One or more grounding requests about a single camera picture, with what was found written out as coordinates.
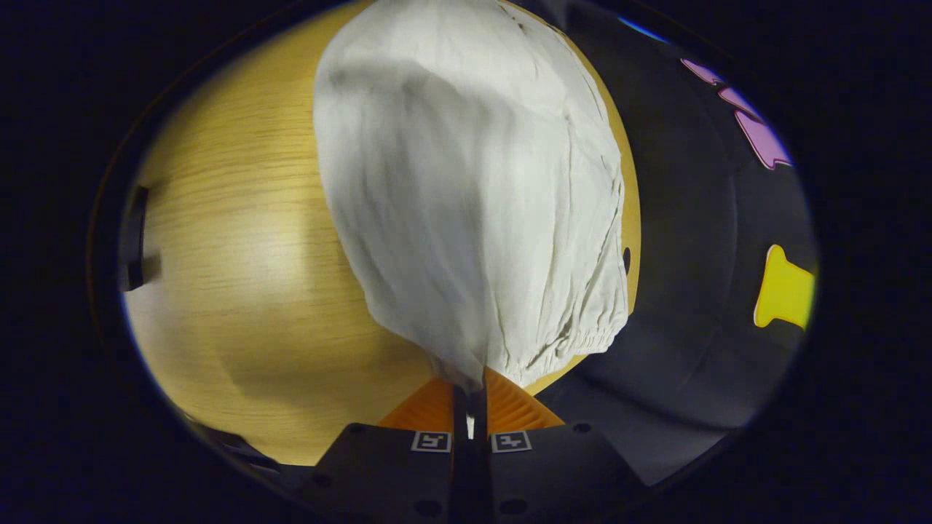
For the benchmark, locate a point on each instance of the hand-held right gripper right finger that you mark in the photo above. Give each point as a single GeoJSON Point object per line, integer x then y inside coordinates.
{"type": "Point", "coordinates": [480, 466]}

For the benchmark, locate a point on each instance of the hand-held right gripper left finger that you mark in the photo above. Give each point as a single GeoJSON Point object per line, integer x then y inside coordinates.
{"type": "Point", "coordinates": [457, 466]}

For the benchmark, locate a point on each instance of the white jeans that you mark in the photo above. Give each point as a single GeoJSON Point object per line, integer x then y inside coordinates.
{"type": "Point", "coordinates": [466, 182]}

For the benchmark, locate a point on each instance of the black table edge bracket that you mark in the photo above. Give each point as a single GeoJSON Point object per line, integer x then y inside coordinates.
{"type": "Point", "coordinates": [135, 240]}

